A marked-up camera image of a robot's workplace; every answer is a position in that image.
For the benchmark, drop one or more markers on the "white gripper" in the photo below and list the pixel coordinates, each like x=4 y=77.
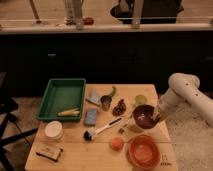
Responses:
x=160 y=115

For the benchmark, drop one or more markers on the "dark red bowl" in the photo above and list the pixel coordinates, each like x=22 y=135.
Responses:
x=142 y=115

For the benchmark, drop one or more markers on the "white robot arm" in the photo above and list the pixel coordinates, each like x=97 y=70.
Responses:
x=185 y=87

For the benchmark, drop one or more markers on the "green plastic tray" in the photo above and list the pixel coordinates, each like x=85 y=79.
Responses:
x=60 y=95

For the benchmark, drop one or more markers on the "light green cup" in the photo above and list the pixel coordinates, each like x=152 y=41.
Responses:
x=140 y=100

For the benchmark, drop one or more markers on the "metal fork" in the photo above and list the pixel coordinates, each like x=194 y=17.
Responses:
x=122 y=129

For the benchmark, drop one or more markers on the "dark grape bunch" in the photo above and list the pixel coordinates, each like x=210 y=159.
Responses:
x=119 y=109

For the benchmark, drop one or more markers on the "orange fruit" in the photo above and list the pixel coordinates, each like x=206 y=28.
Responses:
x=117 y=143

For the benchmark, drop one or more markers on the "green chili pepper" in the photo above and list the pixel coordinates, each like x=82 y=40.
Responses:
x=113 y=92

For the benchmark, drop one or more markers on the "metal cup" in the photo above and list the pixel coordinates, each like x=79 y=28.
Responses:
x=106 y=102

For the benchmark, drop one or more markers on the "grey cloth piece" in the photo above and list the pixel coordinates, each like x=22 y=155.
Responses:
x=94 y=98

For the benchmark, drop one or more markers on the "blue sponge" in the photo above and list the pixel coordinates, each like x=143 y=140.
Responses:
x=90 y=117

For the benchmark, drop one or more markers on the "white lidded cup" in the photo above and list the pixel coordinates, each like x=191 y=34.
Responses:
x=54 y=130

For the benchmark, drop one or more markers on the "wooden block eraser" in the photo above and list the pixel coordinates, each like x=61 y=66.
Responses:
x=49 y=152

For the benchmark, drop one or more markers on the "red object on counter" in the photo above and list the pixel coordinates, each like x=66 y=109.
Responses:
x=88 y=21

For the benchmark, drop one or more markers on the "black office chair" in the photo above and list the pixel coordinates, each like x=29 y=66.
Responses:
x=7 y=105

